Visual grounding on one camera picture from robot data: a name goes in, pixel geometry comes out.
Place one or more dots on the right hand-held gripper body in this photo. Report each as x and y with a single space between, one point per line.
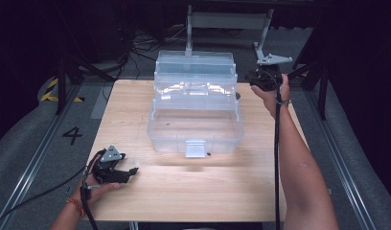
268 75

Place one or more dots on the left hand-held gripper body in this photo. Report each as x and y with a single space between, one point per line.
109 166

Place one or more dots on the person's right hand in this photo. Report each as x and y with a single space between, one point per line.
273 97

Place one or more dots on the person's left hand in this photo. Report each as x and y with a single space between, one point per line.
91 190

